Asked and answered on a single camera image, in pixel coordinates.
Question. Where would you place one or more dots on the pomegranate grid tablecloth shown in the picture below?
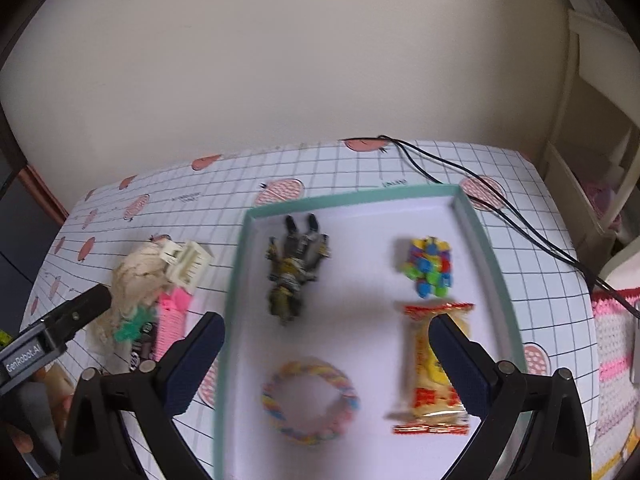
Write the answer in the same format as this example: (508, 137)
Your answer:
(207, 201)

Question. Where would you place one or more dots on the cream mesh scrunchie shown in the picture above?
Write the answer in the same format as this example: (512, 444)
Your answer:
(137, 281)

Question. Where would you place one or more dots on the green plastic figure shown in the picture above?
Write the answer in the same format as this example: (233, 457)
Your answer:
(143, 322)

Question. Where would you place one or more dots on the cream wooden shelf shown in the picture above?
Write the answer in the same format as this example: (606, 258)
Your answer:
(591, 160)

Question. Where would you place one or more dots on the dark robot figure toy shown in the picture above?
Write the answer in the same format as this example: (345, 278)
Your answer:
(294, 261)

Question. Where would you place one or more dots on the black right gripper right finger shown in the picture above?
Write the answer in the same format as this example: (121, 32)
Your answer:
(468, 366)

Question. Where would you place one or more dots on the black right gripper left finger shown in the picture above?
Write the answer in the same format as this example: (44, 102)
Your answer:
(188, 360)

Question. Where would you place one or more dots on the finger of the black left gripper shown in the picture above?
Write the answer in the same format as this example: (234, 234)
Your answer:
(58, 327)

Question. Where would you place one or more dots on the cream hair claw clip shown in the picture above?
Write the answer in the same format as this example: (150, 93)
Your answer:
(186, 263)

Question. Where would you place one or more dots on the hand with painted nails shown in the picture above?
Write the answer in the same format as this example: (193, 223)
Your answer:
(44, 402)

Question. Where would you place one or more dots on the yellow snack packet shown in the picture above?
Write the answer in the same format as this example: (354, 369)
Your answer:
(433, 404)

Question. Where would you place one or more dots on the teal white tray box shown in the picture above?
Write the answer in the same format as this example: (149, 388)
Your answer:
(352, 319)

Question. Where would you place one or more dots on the pink white crochet mat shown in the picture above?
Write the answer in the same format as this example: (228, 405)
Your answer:
(617, 429)

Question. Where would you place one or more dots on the pink hair roller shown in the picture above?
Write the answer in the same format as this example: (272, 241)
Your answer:
(172, 308)

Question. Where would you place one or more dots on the colourful block toy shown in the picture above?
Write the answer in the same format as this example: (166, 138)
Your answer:
(429, 266)

